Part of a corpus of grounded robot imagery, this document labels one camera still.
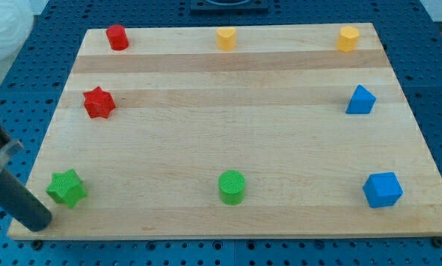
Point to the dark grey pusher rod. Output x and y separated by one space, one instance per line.
15 199

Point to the green star block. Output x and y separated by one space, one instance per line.
66 188

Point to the red star block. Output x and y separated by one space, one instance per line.
98 103

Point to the green circle block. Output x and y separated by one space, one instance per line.
232 187

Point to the white blurred object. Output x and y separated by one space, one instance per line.
16 23

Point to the red cylinder block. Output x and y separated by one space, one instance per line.
117 37

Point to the yellow heart block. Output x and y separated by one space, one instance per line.
226 38

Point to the wooden board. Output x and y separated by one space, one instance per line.
273 108

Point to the blue triangle block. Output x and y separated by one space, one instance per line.
362 101

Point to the yellow hexagon block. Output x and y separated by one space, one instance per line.
347 39

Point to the blue cube block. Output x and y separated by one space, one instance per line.
382 190

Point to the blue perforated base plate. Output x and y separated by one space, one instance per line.
31 89

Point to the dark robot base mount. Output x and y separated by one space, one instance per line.
221 6

